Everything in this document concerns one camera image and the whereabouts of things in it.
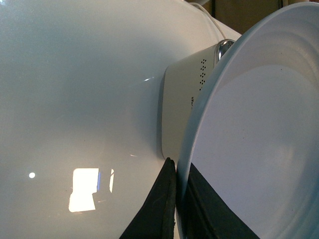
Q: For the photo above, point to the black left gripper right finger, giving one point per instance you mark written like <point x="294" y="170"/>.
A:
<point x="207" y="215"/>

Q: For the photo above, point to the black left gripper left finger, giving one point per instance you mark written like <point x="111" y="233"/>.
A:
<point x="155" y="219"/>

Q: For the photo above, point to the white round plate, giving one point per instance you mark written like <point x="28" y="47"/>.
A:
<point x="253" y="132"/>

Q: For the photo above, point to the white and chrome toaster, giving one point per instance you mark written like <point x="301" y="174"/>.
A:
<point x="182" y="84"/>

